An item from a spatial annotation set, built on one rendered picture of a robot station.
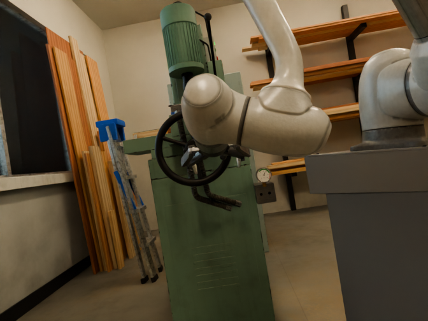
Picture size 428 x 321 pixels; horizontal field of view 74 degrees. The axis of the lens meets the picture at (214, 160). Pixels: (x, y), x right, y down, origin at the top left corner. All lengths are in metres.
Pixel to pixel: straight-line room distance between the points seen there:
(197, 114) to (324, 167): 0.49
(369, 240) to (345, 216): 0.08
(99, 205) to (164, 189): 1.36
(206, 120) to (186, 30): 0.98
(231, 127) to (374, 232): 0.52
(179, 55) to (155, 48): 2.66
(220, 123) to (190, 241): 0.83
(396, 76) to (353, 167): 0.25
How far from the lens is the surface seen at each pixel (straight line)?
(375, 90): 0.92
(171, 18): 1.50
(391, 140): 0.91
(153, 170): 1.27
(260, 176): 1.20
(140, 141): 1.29
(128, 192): 2.08
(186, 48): 1.43
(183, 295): 1.38
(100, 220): 2.57
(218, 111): 0.52
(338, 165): 0.88
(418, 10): 0.78
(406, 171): 0.83
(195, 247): 1.30
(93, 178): 2.58
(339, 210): 0.91
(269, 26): 0.65
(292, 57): 0.62
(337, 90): 3.99
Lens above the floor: 0.74
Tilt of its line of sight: level
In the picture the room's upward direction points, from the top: 9 degrees counter-clockwise
